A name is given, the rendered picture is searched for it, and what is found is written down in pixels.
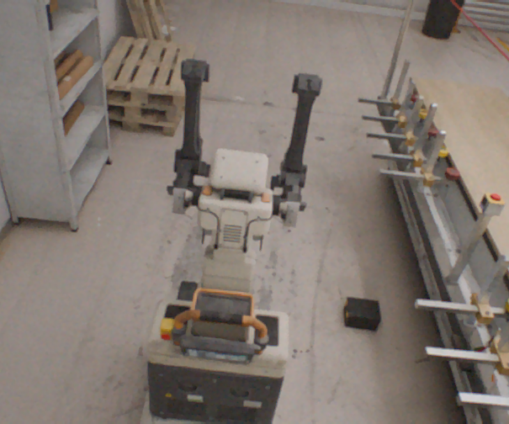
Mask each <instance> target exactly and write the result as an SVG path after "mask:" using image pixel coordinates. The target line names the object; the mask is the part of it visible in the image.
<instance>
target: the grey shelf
mask: <svg viewBox="0 0 509 424"><path fill-rule="evenodd" d="M48 1H50V0H0V170H1V174H2V177H3V184H4V187H5V191H6V195H7V197H8V203H9V207H10V210H11V214H12V217H13V225H20V223H21V220H18V216H22V217H29V219H37V220H51V221H60V222H66V223H70V224H71V229H72V232H77V231H78V226H77V213H78V211H79V209H80V208H81V204H82V201H83V199H84V198H85V196H86V195H87V193H88V192H89V190H90V189H91V187H92V186H93V183H94V181H95V179H96V177H97V175H98V173H99V172H100V170H101V169H102V168H103V165H104V163H105V162H106V160H107V162H106V163H107V165H111V164H112V160H111V149H110V139H109V119H108V109H107V99H106V89H105V78H104V68H103V49H102V39H101V28H100V18H99V8H98V0H57V2H58V3H59V7H58V9H57V10H56V11H53V12H52V13H51V19H52V25H53V30H52V31H49V28H48V22H47V16H46V11H45V3H47V2H48ZM95 4H96V5H95ZM39 5H40V7H39ZM34 6H35V7H34ZM35 8H36V12H35ZM39 10H40V11H39ZM36 14H37V18H36ZM40 18H41V19H40ZM37 19H38V23H37ZM94 19H95V25H94ZM41 22H42V23H41ZM41 25H42V26H43V27H41ZM95 28H96V35H95ZM96 38H97V44H96ZM97 47H98V53H97ZM99 48H100V49H99ZM62 50H64V51H65V52H66V54H67V55H68V56H69V55H70V54H71V53H72V52H73V51H74V50H81V51H82V52H83V54H84V56H91V57H92V58H93V60H94V63H93V65H92V66H91V67H90V68H89V69H88V71H87V72H86V73H85V74H84V75H82V77H81V78H80V79H79V81H78V82H77V83H76V84H75V85H74V86H73V87H72V88H71V89H70V91H69V92H68V93H67V94H66V95H65V96H64V97H63V98H62V99H61V101H59V95H58V90H57V84H56V74H55V67H54V61H53V59H54V58H55V57H56V56H57V55H58V54H59V53H60V52H61V51H62ZM99 53H100V54H99ZM44 61H45V64H44ZM47 62H48V63H47ZM52 65H53V66H52ZM98 69H99V71H98ZM101 69H102V70H101ZM48 70H49V71H48ZM45 71H46V74H45ZM49 73H50V74H49ZM102 74H103V75H102ZM99 75H100V81H99ZM46 76H47V80H46ZM47 81H48V85H47ZM100 84H101V91H100ZM48 86H49V90H48ZM51 90H52V91H51ZM49 92H50V96H49ZM52 93H53V94H52ZM101 94H102V100H101ZM52 96H53V97H52ZM53 99H54V100H53ZM76 101H81V102H82V103H83V105H84V108H83V110H82V112H81V113H80V114H79V116H78V118H77V120H76V122H75V123H74V125H73V126H72V127H71V129H70V130H69V132H68V133H67V135H66V137H65V136H64V130H63V123H62V120H63V119H62V117H63V116H64V115H65V113H66V111H67V110H68V109H70V108H71V106H72V105H73V104H74V103H75V102H76ZM102 103H103V107H102ZM104 106H105V107H104ZM68 111H69V110H68ZM68 111H67V112H68ZM105 117H106V118H105ZM53 120H54V122H53ZM56 121H57V122H56ZM103 122H104V127H103ZM54 123H55V127H54ZM57 127H58V128H57ZM58 130H59V131H58ZM104 131H105V137H104ZM58 133H59V134H58ZM107 133H108V134H107ZM59 136H60V137H59ZM107 137H108V138H107ZM56 139H57V142H56ZM105 141H106V146H105ZM57 144H58V148H57ZM3 159H4V160H3ZM17 215H18V216H17ZM69 220H70V222H69Z"/></svg>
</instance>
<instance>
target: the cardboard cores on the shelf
mask: <svg viewBox="0 0 509 424"><path fill-rule="evenodd" d="M49 3H50V12H51V13H52V12H53V11H56V10H57V9H58V7H59V3H58V2H57V0H50V1H49ZM53 61H54V67H55V74H56V84H57V90H58V95H59V101H61V99H62V98H63V97H64V96H65V95H66V94H67V93H68V92H69V91H70V89H71V88H72V87H73V86H74V85H75V84H76V83H77V82H78V81H79V79H80V78H81V77H82V75H84V74H85V73H86V72H87V71H88V69H89V68H90V67H91V66H92V65H93V63H94V60H93V58H92V57H91V56H84V54H83V52H82V51H81V50H74V51H73V52H72V53H71V54H70V55H69V56H68V55H67V54H66V52H65V51H64V50H62V51H61V52H60V53H59V54H58V55H57V56H56V57H55V58H54V59H53ZM83 108H84V105H83V103H82V102H81V101H76V102H75V103H74V104H73V105H72V106H71V108H70V109H68V110H69V111H68V110H67V111H68V112H67V111H66V113H65V115H64V116H63V117H62V119H63V118H64V117H65V118H64V119H63V120H62V123H63V130H64V136H65V137H66V135H67V133H68V132H69V130H70V129H71V127H72V126H73V125H74V123H75V122H76V120H77V118H78V116H79V114H80V113H81V112H82V110H83Z"/></svg>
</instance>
